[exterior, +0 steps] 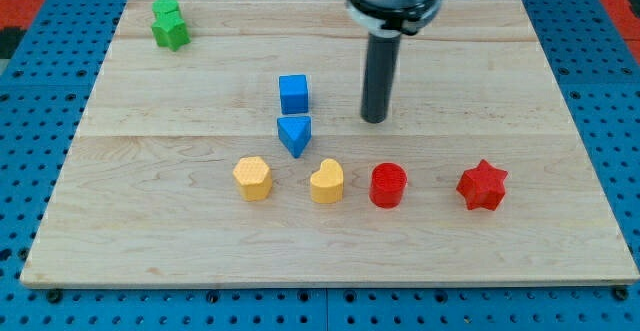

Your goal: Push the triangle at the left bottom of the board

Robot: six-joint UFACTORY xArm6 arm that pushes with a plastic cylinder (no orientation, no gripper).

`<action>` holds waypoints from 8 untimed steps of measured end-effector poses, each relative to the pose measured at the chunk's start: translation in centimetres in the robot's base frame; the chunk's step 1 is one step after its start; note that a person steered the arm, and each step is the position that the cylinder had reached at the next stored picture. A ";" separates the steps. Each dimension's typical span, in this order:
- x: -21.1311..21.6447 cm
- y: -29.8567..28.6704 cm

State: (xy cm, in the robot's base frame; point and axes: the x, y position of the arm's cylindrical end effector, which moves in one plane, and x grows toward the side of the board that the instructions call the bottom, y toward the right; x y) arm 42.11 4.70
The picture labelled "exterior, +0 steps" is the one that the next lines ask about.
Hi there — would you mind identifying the blue cube block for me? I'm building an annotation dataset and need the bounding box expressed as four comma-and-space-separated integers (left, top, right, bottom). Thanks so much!
278, 74, 309, 114

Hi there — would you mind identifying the blue triangle block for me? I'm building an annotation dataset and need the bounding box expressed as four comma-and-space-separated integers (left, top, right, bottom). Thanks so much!
277, 116, 311, 158

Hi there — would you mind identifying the green hexagon block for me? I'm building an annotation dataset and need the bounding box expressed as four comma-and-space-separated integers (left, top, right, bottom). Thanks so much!
152, 0, 181, 20

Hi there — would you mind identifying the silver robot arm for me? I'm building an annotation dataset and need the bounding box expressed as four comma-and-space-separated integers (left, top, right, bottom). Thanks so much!
346, 0, 443, 124

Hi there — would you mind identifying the red star block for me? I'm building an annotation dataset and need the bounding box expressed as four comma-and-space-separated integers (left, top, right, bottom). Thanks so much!
456, 159, 508, 211

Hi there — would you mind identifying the red cylinder block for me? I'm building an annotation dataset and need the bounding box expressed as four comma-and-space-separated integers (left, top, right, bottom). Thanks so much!
369, 163, 407, 208

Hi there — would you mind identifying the yellow heart block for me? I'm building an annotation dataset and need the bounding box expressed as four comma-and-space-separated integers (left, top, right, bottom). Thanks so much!
310, 158, 344, 204

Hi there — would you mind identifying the yellow hexagon block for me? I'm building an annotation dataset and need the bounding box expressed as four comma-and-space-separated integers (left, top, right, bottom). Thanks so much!
232, 156, 272, 201

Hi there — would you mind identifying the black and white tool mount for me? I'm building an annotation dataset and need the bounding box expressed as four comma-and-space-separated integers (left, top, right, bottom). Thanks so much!
346, 0, 443, 38

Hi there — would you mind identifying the wooden board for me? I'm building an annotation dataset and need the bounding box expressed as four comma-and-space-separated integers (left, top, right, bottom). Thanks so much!
21, 0, 639, 289

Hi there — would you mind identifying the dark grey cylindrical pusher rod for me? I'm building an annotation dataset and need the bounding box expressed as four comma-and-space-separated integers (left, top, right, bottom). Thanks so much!
360, 34, 401, 124

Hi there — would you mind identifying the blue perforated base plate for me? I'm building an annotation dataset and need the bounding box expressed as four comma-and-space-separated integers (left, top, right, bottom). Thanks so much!
1, 0, 639, 330

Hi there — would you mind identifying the green star block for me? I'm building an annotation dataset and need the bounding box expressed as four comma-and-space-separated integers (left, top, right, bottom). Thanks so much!
151, 12, 191, 51

